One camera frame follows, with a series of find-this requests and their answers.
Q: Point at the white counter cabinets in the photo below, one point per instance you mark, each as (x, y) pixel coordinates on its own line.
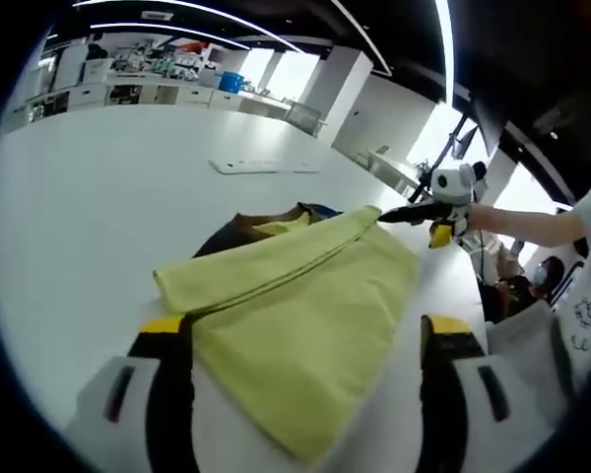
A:
(177, 96)

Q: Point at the dark hanging monitor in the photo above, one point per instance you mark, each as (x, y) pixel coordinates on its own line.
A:
(485, 118)

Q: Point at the dark brown garment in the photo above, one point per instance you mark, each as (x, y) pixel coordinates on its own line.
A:
(231, 236)

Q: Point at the blue bin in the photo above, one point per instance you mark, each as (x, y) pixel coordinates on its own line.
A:
(230, 82)

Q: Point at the white template outline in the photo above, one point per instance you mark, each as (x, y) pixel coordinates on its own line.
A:
(256, 166)

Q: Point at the yellow garment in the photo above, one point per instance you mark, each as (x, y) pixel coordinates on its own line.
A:
(295, 305)

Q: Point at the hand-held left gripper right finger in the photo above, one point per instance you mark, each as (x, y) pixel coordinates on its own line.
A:
(453, 404)

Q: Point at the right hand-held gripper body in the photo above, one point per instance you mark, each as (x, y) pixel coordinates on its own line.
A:
(450, 184)

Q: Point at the wide ceiling light strip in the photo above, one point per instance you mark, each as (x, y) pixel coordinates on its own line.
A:
(445, 49)

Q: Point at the grey trousers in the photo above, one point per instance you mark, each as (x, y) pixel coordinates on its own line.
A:
(527, 355)

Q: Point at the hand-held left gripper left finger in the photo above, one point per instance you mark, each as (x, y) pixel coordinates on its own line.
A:
(148, 404)

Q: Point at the long ceiling light strip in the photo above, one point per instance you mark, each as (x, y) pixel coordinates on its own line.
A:
(177, 32)
(216, 12)

